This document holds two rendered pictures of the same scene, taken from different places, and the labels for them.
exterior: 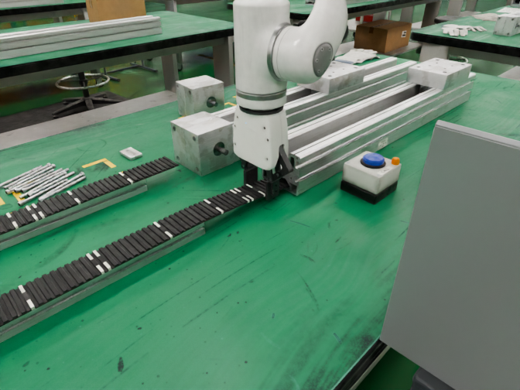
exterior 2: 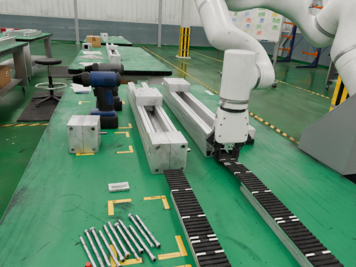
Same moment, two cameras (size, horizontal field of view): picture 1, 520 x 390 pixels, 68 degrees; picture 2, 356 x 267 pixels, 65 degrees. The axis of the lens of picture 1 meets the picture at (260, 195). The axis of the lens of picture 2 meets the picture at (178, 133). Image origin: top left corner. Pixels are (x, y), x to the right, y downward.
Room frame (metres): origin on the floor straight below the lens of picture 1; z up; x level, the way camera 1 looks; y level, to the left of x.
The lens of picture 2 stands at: (0.39, 0.77, 1.18)
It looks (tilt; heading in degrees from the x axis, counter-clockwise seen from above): 21 degrees down; 299
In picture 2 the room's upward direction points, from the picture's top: 4 degrees clockwise
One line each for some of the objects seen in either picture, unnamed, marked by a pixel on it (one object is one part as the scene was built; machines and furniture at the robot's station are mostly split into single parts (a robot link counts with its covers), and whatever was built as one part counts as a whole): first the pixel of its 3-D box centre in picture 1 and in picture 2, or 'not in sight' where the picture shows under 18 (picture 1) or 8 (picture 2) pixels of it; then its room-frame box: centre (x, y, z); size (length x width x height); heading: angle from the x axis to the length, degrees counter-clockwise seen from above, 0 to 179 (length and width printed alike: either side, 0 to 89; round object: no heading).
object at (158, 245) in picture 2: (63, 188); (147, 230); (0.65, 0.39, 0.78); 0.11 x 0.01 x 0.01; 152
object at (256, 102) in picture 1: (260, 95); (232, 102); (0.64, 0.00, 0.98); 0.09 x 0.08 x 0.03; 44
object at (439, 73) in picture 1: (438, 77); (176, 87); (1.12, -0.51, 0.87); 0.16 x 0.11 x 0.07; 134
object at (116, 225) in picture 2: (43, 184); (126, 240); (0.67, 0.44, 0.78); 0.11 x 0.01 x 0.01; 153
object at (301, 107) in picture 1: (329, 98); (146, 109); (1.08, -0.20, 0.82); 0.80 x 0.10 x 0.09; 134
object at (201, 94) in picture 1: (203, 99); (88, 133); (1.06, 0.16, 0.83); 0.11 x 0.10 x 0.10; 39
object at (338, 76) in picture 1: (330, 81); (146, 99); (1.08, -0.20, 0.87); 0.16 x 0.11 x 0.07; 134
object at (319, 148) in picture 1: (388, 116); (187, 109); (0.94, -0.33, 0.82); 0.80 x 0.10 x 0.09; 134
